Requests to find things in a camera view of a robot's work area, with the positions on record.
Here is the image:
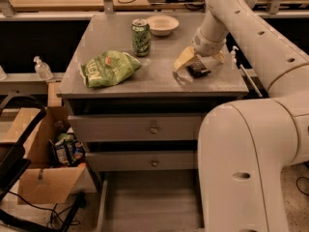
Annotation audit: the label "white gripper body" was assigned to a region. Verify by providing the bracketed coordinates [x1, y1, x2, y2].
[192, 28, 226, 57]

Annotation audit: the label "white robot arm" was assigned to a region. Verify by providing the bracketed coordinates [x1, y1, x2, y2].
[192, 0, 309, 232]

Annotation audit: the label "grey drawer cabinet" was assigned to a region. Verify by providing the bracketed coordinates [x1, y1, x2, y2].
[57, 12, 250, 232]

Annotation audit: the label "grey top drawer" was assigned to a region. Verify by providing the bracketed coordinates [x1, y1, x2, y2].
[69, 114, 202, 142]

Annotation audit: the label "grey middle drawer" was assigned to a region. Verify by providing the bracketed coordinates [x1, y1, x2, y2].
[86, 150, 197, 171]

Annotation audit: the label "grey open bottom drawer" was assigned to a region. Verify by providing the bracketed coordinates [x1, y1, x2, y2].
[97, 170, 204, 232]

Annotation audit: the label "white pump bottle right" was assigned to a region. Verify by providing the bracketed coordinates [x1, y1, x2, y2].
[230, 45, 240, 68]

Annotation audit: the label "white grabber stick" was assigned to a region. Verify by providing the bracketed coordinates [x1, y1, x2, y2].
[239, 64, 263, 98]

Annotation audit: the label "white ceramic bowl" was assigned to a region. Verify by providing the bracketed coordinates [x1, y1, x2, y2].
[147, 15, 179, 36]

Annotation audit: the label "green soda can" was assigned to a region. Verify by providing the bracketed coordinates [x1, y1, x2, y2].
[131, 18, 151, 57]

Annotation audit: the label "green chip bag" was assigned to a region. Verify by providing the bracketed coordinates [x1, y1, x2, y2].
[80, 50, 142, 88]

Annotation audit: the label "clear sanitizer bottle left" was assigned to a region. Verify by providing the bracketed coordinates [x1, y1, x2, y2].
[34, 56, 53, 80]

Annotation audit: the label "snack packages in box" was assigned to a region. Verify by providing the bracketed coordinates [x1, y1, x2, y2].
[48, 132, 86, 167]

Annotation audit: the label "cardboard box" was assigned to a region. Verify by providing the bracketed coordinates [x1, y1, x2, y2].
[2, 82, 88, 206]

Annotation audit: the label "black floor cable right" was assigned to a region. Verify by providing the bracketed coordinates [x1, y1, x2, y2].
[295, 176, 309, 197]

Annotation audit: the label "black chair frame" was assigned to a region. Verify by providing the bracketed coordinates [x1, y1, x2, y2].
[0, 93, 85, 232]

